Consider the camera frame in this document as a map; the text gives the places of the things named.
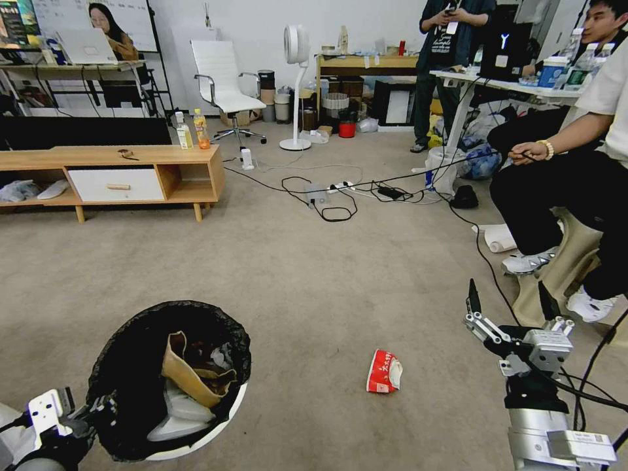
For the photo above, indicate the white office chair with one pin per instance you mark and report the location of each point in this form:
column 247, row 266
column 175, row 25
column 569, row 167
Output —
column 216, row 68

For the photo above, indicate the wooden storage shelf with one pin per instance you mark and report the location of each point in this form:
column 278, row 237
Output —
column 353, row 63

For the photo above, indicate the black cloth bag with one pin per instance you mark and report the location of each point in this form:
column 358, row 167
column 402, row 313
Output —
column 464, row 197

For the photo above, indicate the white plastic packaging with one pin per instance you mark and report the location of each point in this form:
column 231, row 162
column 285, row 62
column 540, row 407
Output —
column 179, row 417

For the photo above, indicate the red white crumpled packet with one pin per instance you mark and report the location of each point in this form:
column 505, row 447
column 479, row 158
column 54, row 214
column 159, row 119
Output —
column 382, row 373

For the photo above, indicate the orange label drink bottle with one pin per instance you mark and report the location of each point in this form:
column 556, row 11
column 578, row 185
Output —
column 200, row 128

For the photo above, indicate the blue plastic bag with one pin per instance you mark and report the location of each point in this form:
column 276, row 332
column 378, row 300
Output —
column 483, row 159

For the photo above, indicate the white slipper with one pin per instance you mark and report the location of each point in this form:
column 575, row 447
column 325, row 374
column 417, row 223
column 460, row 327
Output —
column 53, row 190

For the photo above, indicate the pale yellow drink bottle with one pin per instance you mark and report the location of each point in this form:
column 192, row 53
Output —
column 184, row 135

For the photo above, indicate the black flat television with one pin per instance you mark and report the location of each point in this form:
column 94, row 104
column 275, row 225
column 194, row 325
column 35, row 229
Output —
column 73, row 132

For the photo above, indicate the white standing desk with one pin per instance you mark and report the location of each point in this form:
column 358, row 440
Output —
column 515, row 88

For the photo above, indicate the person with phone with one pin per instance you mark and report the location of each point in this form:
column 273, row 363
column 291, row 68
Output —
column 449, row 54

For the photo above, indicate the clear water bottle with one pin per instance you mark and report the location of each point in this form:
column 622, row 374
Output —
column 584, row 66

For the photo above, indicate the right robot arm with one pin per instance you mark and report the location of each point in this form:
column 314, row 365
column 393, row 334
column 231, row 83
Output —
column 535, row 436

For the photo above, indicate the white sneaker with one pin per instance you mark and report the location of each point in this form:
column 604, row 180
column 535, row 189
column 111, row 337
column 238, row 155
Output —
column 591, row 305
column 527, row 262

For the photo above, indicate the white plastic bag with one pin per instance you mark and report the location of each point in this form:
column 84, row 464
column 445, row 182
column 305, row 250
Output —
column 441, row 171

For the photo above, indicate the small brown scrap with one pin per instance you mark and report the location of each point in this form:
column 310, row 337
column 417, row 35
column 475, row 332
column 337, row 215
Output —
column 127, row 154

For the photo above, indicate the yellow plastic bag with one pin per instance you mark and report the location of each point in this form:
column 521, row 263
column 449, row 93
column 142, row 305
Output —
column 434, row 132

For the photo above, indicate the white ribbed basket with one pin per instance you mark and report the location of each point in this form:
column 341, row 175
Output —
column 335, row 104

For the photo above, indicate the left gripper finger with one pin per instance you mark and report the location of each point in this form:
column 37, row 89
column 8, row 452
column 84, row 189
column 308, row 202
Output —
column 105, row 403

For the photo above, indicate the brown paper bag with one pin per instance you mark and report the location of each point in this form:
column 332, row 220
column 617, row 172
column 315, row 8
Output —
column 194, row 380

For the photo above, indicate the white drawer front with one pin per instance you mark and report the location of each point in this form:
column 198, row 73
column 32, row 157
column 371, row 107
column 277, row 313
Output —
column 98, row 194

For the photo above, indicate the wooden TV cabinet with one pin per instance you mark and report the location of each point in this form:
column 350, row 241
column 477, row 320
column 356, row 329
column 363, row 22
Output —
column 49, row 157

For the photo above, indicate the black computer tower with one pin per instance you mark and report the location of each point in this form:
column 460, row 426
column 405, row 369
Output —
column 505, row 44

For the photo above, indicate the white trash bin black liner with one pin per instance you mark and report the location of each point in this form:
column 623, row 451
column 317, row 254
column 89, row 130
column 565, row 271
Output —
column 127, row 382

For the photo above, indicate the white standing fan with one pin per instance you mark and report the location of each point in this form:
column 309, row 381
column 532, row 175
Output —
column 296, row 44

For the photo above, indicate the red bucket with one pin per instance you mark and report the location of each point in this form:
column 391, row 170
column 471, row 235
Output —
column 347, row 130

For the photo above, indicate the grey power box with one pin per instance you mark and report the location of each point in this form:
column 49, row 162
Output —
column 316, row 195

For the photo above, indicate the white power strip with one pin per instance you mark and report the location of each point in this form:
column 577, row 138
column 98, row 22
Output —
column 341, row 186

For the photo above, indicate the black round canister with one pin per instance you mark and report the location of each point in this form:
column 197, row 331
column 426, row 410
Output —
column 266, row 78

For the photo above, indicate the whiteboard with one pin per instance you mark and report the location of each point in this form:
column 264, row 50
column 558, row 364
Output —
column 137, row 24

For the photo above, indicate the white blue wipes tub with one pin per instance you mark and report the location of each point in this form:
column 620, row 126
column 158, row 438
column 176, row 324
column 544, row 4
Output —
column 553, row 73

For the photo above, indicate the person behind laptop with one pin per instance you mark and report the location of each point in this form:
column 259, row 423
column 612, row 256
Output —
column 118, row 41

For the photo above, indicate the grey small waste bin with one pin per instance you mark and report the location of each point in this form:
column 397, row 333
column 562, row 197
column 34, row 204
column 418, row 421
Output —
column 282, row 109

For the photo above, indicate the clear crumpled plastic bag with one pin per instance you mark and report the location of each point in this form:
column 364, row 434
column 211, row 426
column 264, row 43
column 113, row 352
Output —
column 17, row 190

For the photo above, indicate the beige curved stool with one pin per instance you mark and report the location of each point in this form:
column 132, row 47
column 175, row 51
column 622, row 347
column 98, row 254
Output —
column 549, row 289

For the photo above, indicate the dark wall poster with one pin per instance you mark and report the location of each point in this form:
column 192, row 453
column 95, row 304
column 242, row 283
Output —
column 17, row 19

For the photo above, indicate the black framed white panel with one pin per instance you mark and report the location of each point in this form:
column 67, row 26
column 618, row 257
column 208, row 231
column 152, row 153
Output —
column 396, row 105

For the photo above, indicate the black power adapter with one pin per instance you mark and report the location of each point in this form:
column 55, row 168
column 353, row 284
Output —
column 389, row 192

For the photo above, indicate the white laptop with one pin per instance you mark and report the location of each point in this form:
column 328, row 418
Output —
column 86, row 46

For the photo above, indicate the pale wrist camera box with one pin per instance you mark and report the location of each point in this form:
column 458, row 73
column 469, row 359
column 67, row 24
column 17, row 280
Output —
column 46, row 409
column 547, row 347

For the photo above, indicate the white plug adapter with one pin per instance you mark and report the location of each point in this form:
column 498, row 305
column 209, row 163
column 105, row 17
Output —
column 247, row 159

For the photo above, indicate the person in pale shirt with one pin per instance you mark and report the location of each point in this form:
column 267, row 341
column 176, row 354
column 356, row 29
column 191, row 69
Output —
column 564, row 196

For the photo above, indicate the black phone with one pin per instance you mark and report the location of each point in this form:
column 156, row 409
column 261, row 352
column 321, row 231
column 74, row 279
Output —
column 450, row 9

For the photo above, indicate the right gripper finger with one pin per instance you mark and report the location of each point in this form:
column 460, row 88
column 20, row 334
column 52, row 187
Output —
column 549, row 304
column 475, row 301

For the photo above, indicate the white paper roll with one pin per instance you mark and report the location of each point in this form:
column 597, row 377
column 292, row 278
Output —
column 498, row 241

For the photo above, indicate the wooden desk white legs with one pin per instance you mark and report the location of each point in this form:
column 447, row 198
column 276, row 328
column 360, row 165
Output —
column 73, row 67

